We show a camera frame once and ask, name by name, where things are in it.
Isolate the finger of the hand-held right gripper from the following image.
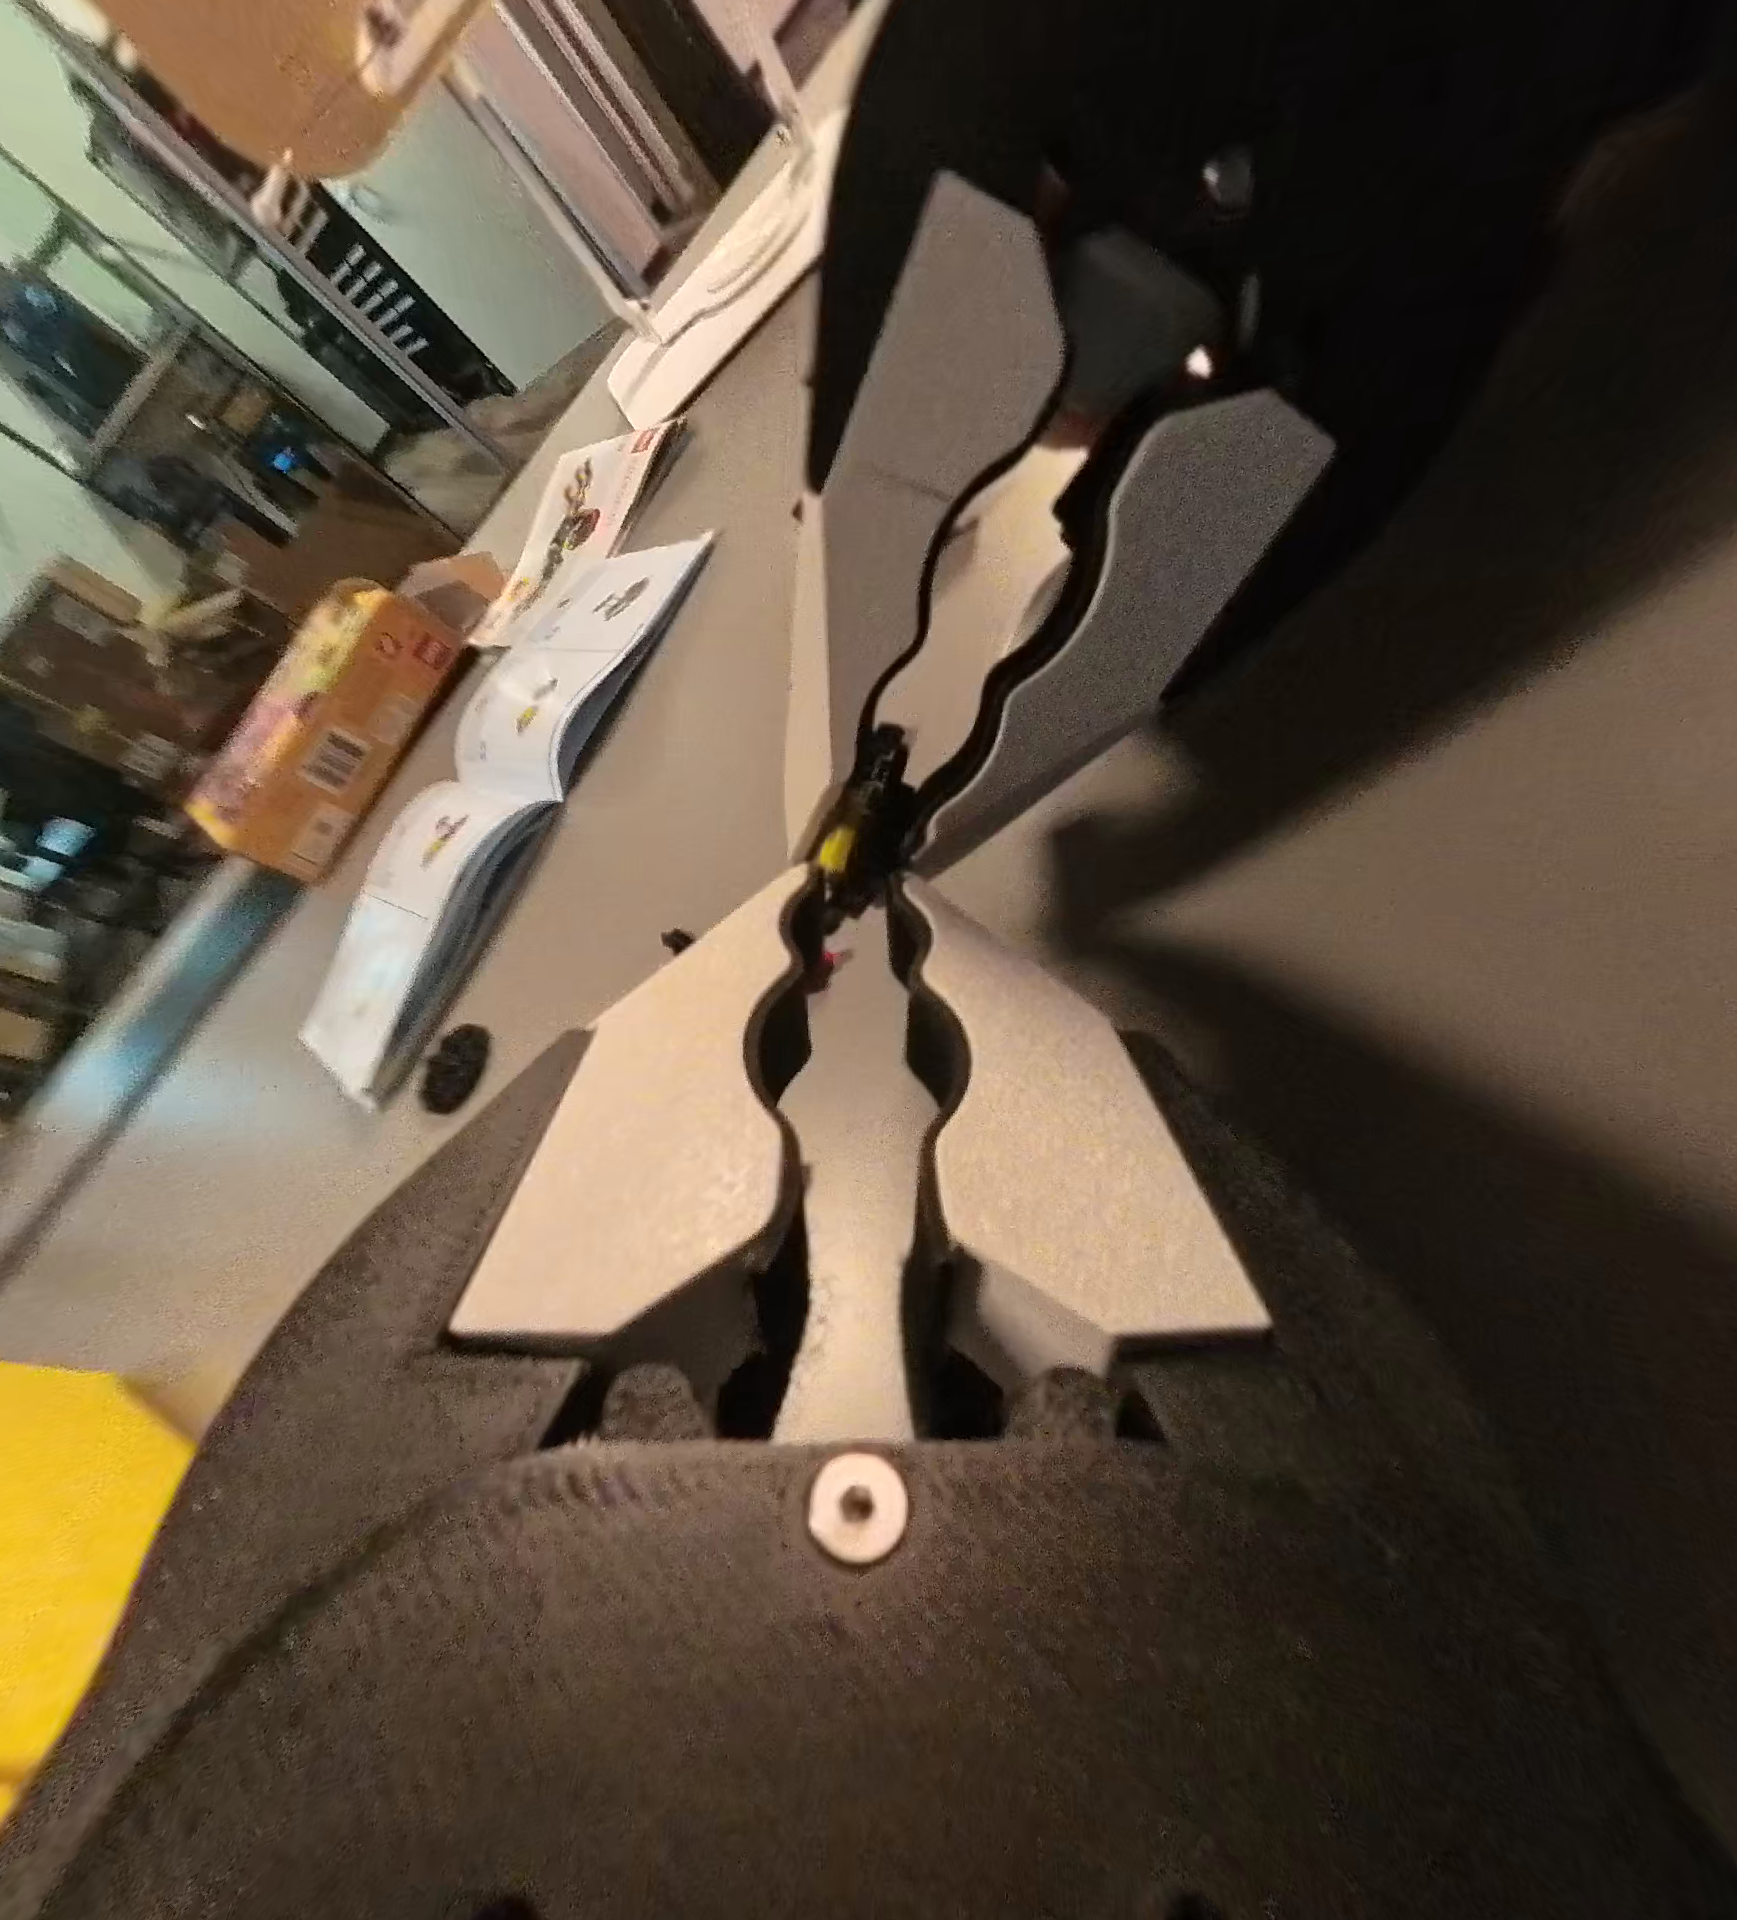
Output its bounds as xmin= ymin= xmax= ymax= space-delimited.
xmin=782 ymin=168 xmax=1075 ymax=872
xmin=912 ymin=390 xmax=1338 ymax=877

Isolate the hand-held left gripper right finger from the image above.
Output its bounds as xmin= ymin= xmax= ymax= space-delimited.
xmin=887 ymin=877 xmax=1272 ymax=1374

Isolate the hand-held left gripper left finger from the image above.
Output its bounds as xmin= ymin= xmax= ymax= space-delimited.
xmin=448 ymin=875 xmax=823 ymax=1343

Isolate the black brick block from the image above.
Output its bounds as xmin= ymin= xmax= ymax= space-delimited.
xmin=808 ymin=727 xmax=919 ymax=919

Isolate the black round studded disc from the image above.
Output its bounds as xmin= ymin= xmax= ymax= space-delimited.
xmin=416 ymin=1022 xmax=498 ymax=1117

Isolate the closed instruction booklet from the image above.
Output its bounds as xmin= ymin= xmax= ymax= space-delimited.
xmin=471 ymin=415 xmax=691 ymax=653

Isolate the open instruction booklet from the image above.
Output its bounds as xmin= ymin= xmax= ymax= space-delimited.
xmin=298 ymin=530 xmax=720 ymax=1115

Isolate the orange cardboard toy box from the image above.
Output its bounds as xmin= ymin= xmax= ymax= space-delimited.
xmin=185 ymin=577 xmax=504 ymax=888

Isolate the wooden book stand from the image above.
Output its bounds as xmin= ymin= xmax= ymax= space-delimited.
xmin=102 ymin=0 xmax=842 ymax=433

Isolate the yellow flat object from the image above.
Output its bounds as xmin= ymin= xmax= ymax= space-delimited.
xmin=0 ymin=1338 xmax=199 ymax=1920

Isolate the stack of cardboard boxes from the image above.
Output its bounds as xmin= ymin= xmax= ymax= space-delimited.
xmin=0 ymin=552 xmax=302 ymax=756

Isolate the metal storage shelf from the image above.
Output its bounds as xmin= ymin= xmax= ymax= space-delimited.
xmin=0 ymin=224 xmax=404 ymax=547

